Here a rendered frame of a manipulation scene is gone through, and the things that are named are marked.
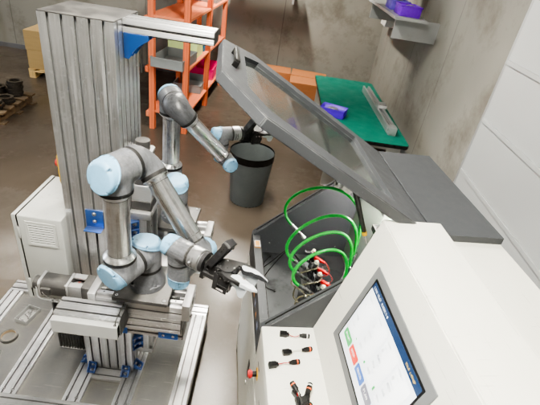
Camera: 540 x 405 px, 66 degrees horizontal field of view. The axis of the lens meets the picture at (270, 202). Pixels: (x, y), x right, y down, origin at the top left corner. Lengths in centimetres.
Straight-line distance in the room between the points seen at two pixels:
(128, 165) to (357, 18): 686
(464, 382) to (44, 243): 164
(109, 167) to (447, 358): 107
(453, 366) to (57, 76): 150
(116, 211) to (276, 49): 674
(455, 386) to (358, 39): 724
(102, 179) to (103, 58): 43
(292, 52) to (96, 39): 657
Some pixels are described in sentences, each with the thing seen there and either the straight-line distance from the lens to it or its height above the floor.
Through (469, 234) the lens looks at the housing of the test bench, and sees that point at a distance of 172.
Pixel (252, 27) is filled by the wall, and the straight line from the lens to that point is 792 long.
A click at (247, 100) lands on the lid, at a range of 126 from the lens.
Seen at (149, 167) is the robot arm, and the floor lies 162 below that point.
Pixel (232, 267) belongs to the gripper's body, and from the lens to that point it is 128.
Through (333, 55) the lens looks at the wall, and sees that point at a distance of 801.
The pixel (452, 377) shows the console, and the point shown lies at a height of 151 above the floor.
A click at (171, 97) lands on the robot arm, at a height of 167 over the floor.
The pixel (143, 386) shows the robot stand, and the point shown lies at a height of 21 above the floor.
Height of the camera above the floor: 231
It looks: 32 degrees down
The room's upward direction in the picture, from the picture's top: 10 degrees clockwise
